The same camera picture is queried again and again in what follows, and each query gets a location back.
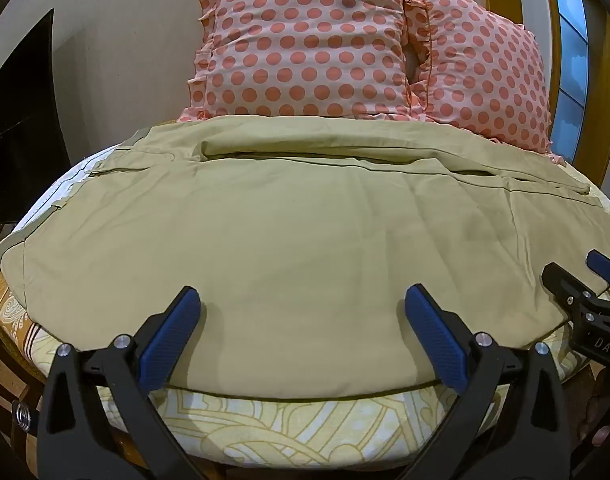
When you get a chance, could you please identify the khaki pants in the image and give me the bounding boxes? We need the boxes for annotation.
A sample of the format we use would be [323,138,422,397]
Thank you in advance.
[0,115,610,403]

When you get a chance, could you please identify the wooden bed frame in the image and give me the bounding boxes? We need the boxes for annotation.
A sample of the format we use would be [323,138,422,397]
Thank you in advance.
[0,205,50,441]

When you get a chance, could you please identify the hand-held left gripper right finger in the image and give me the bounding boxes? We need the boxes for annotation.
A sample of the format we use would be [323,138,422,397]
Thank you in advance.
[404,283,572,480]

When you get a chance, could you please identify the wooden framed window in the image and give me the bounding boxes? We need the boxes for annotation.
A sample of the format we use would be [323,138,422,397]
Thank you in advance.
[480,0,610,171]

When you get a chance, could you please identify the pink polka dot pillow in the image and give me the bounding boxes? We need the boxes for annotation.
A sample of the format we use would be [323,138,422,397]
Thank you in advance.
[408,0,566,166]
[177,0,430,124]

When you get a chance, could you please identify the yellow patterned bed sheet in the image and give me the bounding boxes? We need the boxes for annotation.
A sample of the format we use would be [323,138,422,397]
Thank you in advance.
[0,148,610,469]

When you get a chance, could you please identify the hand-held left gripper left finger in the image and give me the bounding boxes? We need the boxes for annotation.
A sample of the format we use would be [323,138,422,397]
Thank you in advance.
[37,286,202,480]

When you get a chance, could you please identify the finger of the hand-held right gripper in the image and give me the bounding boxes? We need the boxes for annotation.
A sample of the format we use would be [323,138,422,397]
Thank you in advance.
[586,249,610,292]
[541,262,610,333]

